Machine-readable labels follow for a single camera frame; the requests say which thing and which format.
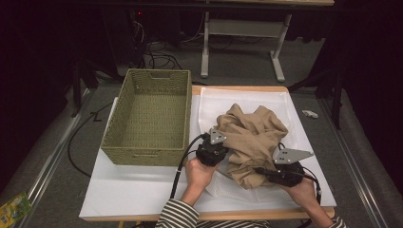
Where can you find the white board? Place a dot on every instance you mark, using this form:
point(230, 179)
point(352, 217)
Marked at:
point(133, 190)

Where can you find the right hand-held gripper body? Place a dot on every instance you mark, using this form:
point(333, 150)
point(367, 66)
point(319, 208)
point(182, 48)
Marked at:
point(286, 175)

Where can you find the black computer tower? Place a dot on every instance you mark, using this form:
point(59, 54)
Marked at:
point(126, 38)

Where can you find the person's striped torso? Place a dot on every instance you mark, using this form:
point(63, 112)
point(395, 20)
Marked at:
point(234, 224)

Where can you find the beige garment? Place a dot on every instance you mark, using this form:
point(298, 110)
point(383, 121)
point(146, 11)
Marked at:
point(253, 136)

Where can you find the small white object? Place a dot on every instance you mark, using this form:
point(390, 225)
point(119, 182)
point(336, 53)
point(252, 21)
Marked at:
point(310, 114)

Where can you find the person's left hand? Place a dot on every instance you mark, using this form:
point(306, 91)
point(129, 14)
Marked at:
point(198, 179)

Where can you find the metal floor rail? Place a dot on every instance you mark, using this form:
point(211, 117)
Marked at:
point(351, 164)
point(53, 158)

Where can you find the person's right hand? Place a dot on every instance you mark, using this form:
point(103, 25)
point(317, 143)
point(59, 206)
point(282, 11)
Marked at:
point(301, 193)

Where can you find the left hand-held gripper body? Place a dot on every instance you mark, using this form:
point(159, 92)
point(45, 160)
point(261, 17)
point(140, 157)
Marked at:
point(210, 153)

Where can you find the green printed packet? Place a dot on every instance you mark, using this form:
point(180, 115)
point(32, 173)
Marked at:
point(14, 210)

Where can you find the black stand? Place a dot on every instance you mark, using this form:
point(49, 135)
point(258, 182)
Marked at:
point(79, 82)
point(337, 95)

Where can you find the white table frame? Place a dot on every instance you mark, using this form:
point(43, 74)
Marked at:
point(244, 28)

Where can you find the green woven basket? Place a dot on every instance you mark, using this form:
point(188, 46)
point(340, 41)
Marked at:
point(152, 120)

